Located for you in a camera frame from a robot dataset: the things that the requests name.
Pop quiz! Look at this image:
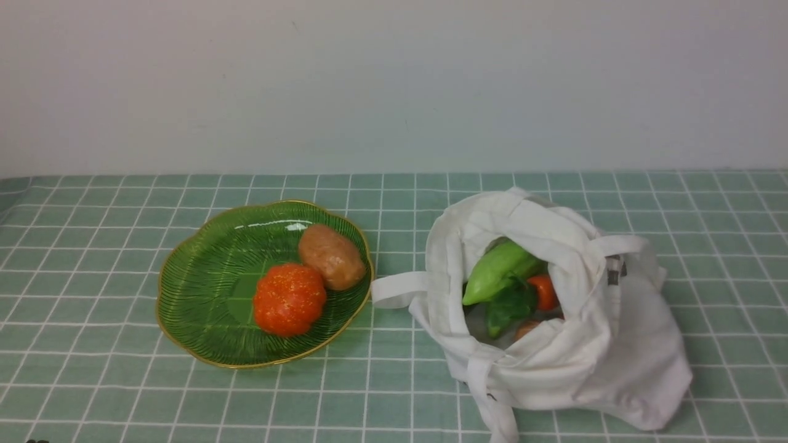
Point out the brown potato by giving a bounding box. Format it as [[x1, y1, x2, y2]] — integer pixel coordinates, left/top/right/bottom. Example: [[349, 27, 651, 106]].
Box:
[[298, 224, 366, 291]]

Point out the white cloth bag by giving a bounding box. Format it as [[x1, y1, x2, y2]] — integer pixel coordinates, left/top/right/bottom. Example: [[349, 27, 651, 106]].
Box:
[[371, 187, 693, 442]]

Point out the light green pepper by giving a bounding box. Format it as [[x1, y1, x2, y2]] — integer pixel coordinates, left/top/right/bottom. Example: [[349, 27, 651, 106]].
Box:
[[462, 239, 546, 306]]

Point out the dark green leafy vegetable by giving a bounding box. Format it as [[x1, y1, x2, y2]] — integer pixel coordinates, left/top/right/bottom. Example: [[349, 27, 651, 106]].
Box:
[[485, 279, 539, 340]]

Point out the orange red tomato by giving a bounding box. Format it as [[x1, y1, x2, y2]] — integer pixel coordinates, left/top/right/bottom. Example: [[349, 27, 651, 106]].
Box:
[[526, 274, 560, 311]]

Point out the green glass plate gold rim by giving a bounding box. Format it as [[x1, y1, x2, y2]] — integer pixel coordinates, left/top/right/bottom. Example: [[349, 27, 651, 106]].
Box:
[[156, 200, 375, 369]]

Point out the green checkered tablecloth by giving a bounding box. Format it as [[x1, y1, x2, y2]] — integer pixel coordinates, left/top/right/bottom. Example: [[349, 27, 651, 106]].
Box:
[[1, 169, 787, 442]]

